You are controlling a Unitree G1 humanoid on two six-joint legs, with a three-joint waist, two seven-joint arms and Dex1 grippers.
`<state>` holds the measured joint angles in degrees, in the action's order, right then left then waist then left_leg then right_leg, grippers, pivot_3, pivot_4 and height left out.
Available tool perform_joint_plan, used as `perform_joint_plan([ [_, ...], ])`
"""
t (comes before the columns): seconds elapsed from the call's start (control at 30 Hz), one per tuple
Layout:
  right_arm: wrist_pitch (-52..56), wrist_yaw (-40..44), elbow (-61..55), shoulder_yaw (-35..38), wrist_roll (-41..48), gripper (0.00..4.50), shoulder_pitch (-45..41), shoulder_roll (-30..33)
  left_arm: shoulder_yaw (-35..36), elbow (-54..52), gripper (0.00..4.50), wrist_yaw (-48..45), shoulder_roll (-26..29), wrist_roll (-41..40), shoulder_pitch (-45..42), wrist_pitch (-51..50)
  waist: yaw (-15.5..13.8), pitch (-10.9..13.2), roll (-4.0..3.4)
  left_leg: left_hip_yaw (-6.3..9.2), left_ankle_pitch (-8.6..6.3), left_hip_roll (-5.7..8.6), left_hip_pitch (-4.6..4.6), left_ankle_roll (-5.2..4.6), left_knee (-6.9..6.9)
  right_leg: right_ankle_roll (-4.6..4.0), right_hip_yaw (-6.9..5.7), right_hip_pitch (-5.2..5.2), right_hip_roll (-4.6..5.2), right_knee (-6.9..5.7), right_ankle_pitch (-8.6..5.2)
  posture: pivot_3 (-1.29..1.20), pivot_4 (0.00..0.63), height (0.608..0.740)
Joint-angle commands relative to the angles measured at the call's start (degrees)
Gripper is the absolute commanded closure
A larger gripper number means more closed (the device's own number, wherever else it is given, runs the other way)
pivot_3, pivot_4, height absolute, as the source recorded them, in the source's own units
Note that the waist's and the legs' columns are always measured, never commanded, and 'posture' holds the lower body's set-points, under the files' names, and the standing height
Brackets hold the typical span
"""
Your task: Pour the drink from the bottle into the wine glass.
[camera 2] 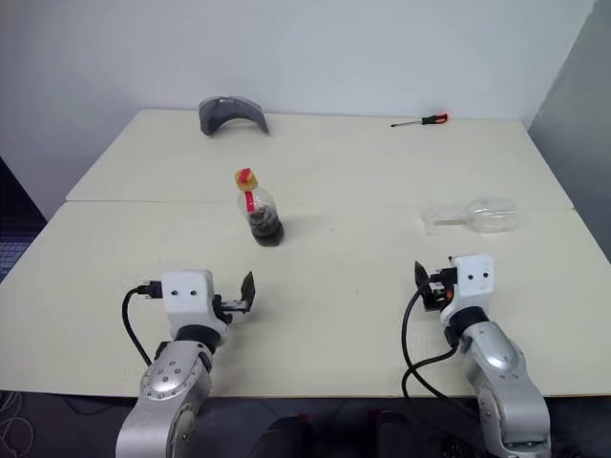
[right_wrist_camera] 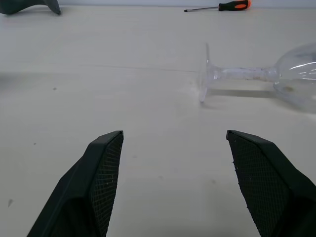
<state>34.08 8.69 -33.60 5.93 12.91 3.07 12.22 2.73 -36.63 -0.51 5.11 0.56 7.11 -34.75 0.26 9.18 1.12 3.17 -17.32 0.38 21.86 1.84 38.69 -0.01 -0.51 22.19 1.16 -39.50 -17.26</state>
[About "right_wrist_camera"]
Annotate orange black handled screwdriver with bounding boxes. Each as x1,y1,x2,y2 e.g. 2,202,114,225
184,0,252,12

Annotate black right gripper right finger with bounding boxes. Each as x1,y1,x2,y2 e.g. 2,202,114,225
226,130,316,237

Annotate grey curved plastic shell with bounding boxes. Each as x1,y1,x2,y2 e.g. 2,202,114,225
0,0,62,15

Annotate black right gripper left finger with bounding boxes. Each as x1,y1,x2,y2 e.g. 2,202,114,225
26,130,124,237

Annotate clear wine glass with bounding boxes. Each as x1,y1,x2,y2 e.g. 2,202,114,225
198,42,316,114

